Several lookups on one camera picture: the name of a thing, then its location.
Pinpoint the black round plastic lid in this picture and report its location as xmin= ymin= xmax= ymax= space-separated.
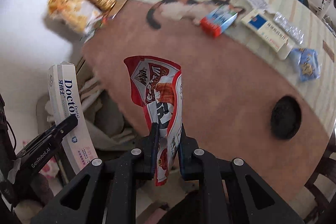
xmin=270 ymin=96 xmax=302 ymax=140

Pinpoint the grey upholstered chair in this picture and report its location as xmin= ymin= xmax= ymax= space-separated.
xmin=79 ymin=77 xmax=138 ymax=151

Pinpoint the red white snack wrapper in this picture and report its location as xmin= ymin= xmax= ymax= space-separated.
xmin=124 ymin=56 xmax=183 ymax=186

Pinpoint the yellow snack bag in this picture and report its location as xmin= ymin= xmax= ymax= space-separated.
xmin=48 ymin=0 xmax=102 ymax=35

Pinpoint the white blue medicine box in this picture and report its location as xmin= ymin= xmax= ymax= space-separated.
xmin=240 ymin=10 xmax=294 ymax=60

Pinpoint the light blue cartoon packet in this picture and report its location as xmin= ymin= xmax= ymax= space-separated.
xmin=289 ymin=48 xmax=321 ymax=82

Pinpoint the silver blister pill pack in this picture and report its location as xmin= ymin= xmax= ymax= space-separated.
xmin=273 ymin=12 xmax=304 ymax=46

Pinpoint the white pink toothpaste box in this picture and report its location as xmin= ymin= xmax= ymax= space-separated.
xmin=48 ymin=62 xmax=97 ymax=173

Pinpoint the blue red small carton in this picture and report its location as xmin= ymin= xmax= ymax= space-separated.
xmin=200 ymin=5 xmax=238 ymax=38

